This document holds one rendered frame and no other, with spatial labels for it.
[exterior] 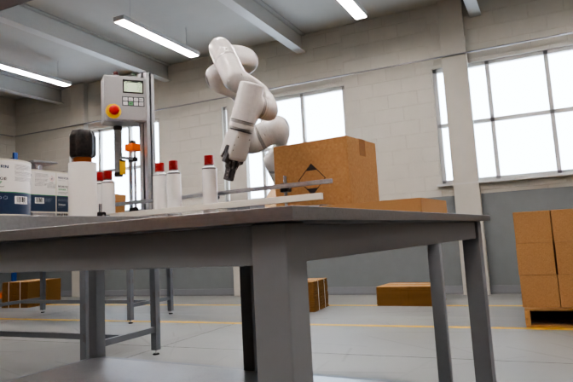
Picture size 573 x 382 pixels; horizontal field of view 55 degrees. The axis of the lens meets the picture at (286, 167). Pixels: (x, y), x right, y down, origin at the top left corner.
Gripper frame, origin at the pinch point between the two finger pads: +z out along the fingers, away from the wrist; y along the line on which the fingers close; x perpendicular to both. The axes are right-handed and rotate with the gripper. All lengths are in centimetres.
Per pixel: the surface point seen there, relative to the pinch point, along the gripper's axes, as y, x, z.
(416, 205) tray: 13, 68, -8
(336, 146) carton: -18.7, 26.8, -18.2
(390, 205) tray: 13, 61, -6
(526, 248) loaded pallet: -326, 63, 20
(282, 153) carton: -20.0, 6.2, -10.9
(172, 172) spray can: 2.1, -22.8, 5.1
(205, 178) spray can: 2.4, -7.5, 3.4
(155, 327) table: -156, -144, 139
